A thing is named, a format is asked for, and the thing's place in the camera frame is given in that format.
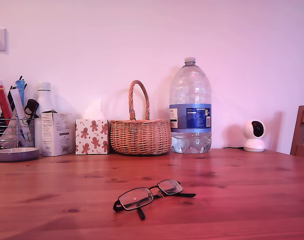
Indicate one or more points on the black thin-framed glasses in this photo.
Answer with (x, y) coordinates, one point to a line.
(138, 198)

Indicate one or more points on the large clear water bottle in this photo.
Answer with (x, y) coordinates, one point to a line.
(190, 115)

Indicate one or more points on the gingerbread print tissue box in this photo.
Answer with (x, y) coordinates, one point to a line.
(92, 137)

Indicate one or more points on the white printed carton box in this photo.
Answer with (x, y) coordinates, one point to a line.
(56, 135)

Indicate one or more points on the white insulated bottle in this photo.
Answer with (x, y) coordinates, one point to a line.
(44, 97)

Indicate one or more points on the black clip tool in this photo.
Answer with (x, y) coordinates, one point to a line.
(31, 105)

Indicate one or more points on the white paper strip packet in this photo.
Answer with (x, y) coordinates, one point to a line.
(17, 102)

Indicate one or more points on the blue tube with straws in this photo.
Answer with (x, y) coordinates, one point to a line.
(20, 86)

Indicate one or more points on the grey round dish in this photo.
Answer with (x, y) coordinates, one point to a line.
(16, 154)

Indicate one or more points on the brown wooden chair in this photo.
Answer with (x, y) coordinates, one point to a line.
(299, 130)

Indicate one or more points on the red flat packet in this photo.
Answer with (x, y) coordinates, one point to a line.
(2, 102)

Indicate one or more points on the small white round camera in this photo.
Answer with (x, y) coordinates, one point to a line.
(254, 145)

